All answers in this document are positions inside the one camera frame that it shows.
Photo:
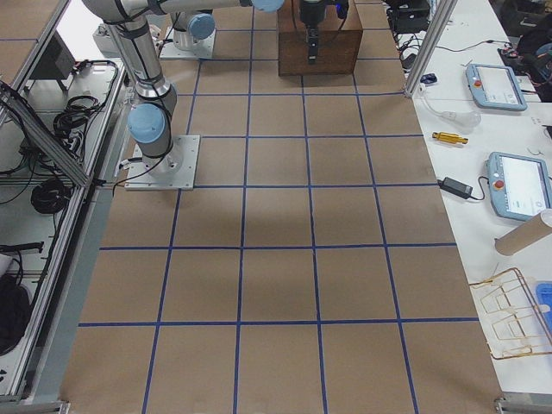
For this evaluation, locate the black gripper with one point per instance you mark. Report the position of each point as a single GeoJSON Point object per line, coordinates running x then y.
{"type": "Point", "coordinates": [310, 11]}

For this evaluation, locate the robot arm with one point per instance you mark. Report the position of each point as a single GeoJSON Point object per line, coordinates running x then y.
{"type": "Point", "coordinates": [194, 26]}
{"type": "Point", "coordinates": [135, 44]}

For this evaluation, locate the dark wooden drawer cabinet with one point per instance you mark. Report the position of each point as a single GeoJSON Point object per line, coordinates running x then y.
{"type": "Point", "coordinates": [340, 35]}

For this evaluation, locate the far teach pendant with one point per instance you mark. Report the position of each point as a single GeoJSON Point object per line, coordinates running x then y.
{"type": "Point", "coordinates": [495, 87]}

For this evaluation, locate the teach pendant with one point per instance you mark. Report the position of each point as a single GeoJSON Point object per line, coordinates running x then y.
{"type": "Point", "coordinates": [519, 186]}
{"type": "Point", "coordinates": [495, 87]}

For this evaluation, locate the black power adapter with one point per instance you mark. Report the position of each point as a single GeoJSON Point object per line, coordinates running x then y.
{"type": "Point", "coordinates": [455, 187]}

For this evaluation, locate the near teach pendant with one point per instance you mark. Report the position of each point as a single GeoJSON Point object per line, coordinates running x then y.
{"type": "Point", "coordinates": [519, 186]}

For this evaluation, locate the cardboard tube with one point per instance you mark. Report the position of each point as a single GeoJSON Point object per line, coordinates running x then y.
{"type": "Point", "coordinates": [525, 234]}

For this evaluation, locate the blue plastic box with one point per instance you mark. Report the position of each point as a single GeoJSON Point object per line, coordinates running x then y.
{"type": "Point", "coordinates": [544, 298]}

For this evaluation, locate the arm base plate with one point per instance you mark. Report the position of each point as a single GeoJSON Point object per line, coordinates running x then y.
{"type": "Point", "coordinates": [182, 46]}
{"type": "Point", "coordinates": [176, 171]}

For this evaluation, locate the aluminium frame post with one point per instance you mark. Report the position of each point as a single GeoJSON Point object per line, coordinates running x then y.
{"type": "Point", "coordinates": [439, 22]}

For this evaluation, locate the copper wire rack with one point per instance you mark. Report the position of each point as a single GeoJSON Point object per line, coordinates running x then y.
{"type": "Point", "coordinates": [512, 317]}

